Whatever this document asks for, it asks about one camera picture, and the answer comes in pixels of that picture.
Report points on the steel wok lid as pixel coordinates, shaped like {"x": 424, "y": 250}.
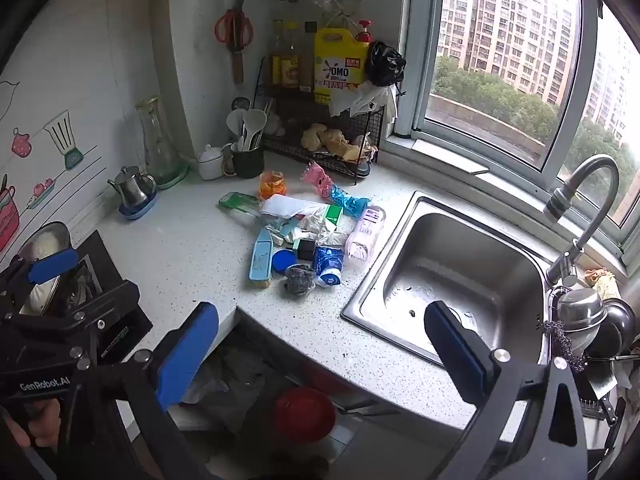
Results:
{"x": 47, "y": 240}

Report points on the garlic bulb in plastic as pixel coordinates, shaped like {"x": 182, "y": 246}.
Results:
{"x": 362, "y": 141}

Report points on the white paper towel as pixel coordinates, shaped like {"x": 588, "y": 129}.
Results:
{"x": 287, "y": 206}

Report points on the black cooktop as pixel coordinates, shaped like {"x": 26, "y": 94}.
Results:
{"x": 112, "y": 270}

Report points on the dark capped sauce bottle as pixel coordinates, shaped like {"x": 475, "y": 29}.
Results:
{"x": 309, "y": 27}

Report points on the red trash bin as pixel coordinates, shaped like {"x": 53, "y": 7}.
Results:
{"x": 305, "y": 415}

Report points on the blue tissue pack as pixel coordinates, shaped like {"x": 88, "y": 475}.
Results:
{"x": 327, "y": 262}

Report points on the grey window frame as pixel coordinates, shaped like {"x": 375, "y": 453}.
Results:
{"x": 425, "y": 60}

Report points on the white rice spoon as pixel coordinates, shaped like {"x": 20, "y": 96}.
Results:
{"x": 256, "y": 120}

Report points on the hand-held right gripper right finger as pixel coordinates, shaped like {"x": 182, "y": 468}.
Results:
{"x": 455, "y": 355}

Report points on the kitchen wall sticker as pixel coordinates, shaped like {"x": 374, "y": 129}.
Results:
{"x": 62, "y": 132}

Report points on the yellow dish cloth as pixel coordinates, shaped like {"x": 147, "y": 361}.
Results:
{"x": 607, "y": 282}

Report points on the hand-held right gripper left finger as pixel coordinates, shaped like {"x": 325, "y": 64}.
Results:
{"x": 187, "y": 355}

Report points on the black plastic bag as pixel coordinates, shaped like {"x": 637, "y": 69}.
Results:
{"x": 385, "y": 65}

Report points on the stainless steel sink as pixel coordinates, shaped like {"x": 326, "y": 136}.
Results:
{"x": 450, "y": 260}

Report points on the round ginger piece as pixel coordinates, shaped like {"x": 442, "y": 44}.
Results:
{"x": 312, "y": 137}

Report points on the grey kitchen faucet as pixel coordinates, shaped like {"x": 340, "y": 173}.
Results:
{"x": 562, "y": 200}

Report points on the tall glass vase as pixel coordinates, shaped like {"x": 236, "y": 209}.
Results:
{"x": 157, "y": 150}

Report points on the dark green mug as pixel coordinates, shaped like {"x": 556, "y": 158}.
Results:
{"x": 248, "y": 164}

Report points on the person's left hand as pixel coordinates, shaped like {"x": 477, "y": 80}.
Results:
{"x": 37, "y": 422}

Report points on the yellow label sauce bottle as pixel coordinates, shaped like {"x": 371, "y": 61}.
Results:
{"x": 291, "y": 67}

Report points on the small black teal box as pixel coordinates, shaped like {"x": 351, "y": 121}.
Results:
{"x": 306, "y": 250}

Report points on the stainless steel bowl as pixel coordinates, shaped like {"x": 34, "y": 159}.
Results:
{"x": 580, "y": 310}

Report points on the dark metal ladle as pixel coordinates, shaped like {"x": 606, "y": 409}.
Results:
{"x": 617, "y": 327}

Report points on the grey spatula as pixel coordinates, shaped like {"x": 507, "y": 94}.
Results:
{"x": 235, "y": 122}

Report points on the white garlic bulbs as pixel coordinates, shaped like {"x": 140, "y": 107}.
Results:
{"x": 273, "y": 123}

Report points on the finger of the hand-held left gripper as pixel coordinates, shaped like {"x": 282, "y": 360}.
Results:
{"x": 52, "y": 265}
{"x": 100, "y": 307}

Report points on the white lidded ceramic pot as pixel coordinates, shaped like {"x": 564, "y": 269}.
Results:
{"x": 210, "y": 165}

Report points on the white plastic gloves bundle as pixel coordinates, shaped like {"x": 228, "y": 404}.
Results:
{"x": 367, "y": 97}

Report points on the grey knitted cloth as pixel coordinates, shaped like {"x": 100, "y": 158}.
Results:
{"x": 300, "y": 284}

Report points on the long ginger piece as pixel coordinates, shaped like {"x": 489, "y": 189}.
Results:
{"x": 342, "y": 146}

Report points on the round blue lid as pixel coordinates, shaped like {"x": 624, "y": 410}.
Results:
{"x": 284, "y": 262}

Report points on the clear pink plastic bottle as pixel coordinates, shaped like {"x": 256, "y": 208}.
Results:
{"x": 365, "y": 232}

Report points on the steel oil pot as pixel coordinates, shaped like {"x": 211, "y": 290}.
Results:
{"x": 132, "y": 190}

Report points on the Darlie toothpaste package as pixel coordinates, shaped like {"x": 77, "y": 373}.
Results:
{"x": 240, "y": 206}

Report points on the pink blue plastic wrapper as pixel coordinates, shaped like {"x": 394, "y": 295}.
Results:
{"x": 345, "y": 200}

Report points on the amber oil bottle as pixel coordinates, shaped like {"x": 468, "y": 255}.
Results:
{"x": 276, "y": 62}

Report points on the grey plastic bag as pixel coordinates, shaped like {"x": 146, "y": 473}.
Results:
{"x": 235, "y": 375}

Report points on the blue scrubbing brush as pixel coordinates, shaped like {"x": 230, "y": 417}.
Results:
{"x": 261, "y": 260}

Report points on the white green medicine box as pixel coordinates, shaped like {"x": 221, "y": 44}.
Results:
{"x": 333, "y": 215}

